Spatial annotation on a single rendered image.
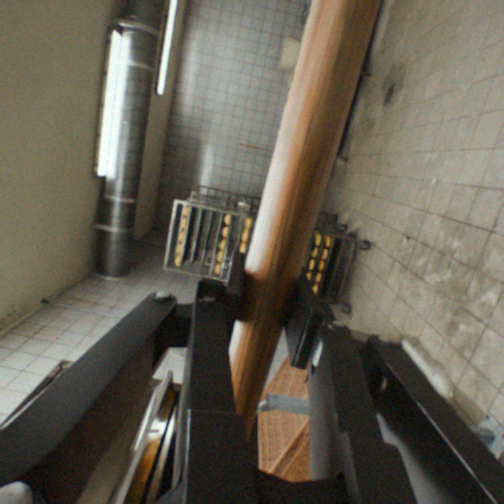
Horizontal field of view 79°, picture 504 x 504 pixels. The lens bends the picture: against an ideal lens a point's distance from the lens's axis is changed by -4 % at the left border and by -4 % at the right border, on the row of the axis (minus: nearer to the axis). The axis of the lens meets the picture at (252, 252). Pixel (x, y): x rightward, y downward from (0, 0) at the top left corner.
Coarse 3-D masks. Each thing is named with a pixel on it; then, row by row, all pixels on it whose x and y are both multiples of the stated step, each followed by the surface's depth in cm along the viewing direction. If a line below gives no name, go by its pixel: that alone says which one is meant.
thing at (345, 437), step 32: (352, 352) 11; (320, 384) 11; (352, 384) 10; (320, 416) 10; (352, 416) 8; (320, 448) 9; (352, 448) 7; (384, 448) 7; (352, 480) 6; (384, 480) 6
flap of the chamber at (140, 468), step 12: (168, 372) 183; (168, 384) 175; (168, 396) 176; (156, 408) 156; (168, 408) 176; (156, 420) 152; (144, 432) 141; (156, 432) 153; (144, 444) 135; (156, 444) 153; (144, 456) 135; (132, 468) 123; (144, 468) 135; (132, 480) 120; (144, 480) 135; (120, 492) 114; (132, 492) 120
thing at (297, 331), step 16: (304, 272) 19; (304, 288) 16; (304, 304) 14; (288, 320) 17; (304, 320) 14; (320, 320) 14; (288, 336) 16; (304, 336) 14; (288, 352) 15; (304, 352) 14; (304, 368) 14
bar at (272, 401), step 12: (276, 396) 118; (288, 396) 119; (264, 408) 117; (276, 408) 116; (288, 408) 116; (300, 408) 116; (492, 420) 123; (480, 432) 120; (492, 432) 122; (492, 444) 121
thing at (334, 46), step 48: (336, 0) 13; (336, 48) 13; (336, 96) 14; (288, 144) 15; (336, 144) 15; (288, 192) 15; (288, 240) 15; (288, 288) 16; (240, 336) 17; (240, 384) 17
